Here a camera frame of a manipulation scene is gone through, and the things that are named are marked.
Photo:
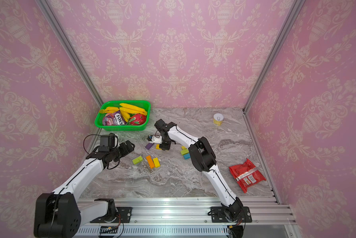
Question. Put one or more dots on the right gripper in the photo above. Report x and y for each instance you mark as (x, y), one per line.
(165, 148)

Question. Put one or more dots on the lime green block left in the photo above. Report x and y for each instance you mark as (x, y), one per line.
(137, 160)

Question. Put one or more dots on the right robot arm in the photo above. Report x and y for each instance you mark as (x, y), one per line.
(203, 159)

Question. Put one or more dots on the yellow white can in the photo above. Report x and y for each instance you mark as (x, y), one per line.
(218, 119)

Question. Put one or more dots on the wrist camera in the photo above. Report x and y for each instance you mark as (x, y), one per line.
(109, 141)
(155, 139)

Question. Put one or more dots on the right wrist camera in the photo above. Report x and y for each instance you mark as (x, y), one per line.
(155, 139)

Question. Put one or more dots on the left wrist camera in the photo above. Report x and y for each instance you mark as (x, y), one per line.
(109, 141)

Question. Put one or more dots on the lime green block right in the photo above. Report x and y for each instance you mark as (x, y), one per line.
(184, 152)

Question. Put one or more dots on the orange block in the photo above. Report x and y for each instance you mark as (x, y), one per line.
(150, 162)

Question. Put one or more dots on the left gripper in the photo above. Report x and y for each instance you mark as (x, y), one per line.
(126, 150)

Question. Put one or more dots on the red dragon fruit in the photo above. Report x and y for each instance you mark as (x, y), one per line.
(137, 120)

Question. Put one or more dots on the purple block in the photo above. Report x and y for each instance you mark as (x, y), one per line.
(149, 146)

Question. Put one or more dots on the upper yellow banana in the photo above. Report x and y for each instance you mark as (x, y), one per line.
(131, 109)

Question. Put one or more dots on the lower yellow banana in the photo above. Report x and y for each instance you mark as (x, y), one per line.
(125, 115)

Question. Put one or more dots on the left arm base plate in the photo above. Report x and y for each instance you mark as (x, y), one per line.
(122, 215)

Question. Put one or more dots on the lime green block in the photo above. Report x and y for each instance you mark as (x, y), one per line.
(137, 160)
(184, 152)

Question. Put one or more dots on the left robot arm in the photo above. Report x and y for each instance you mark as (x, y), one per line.
(58, 214)

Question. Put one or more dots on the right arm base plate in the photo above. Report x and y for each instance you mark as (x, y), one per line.
(218, 216)

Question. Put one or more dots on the red snack bag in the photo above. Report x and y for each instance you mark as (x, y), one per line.
(246, 175)

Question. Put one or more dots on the small yellow banana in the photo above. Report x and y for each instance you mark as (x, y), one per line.
(109, 110)

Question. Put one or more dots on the short yellow block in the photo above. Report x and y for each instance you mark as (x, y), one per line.
(156, 162)

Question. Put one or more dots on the green plastic basket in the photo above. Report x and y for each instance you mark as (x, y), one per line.
(139, 103)

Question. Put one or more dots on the purple snack packet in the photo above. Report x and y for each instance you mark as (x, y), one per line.
(114, 119)

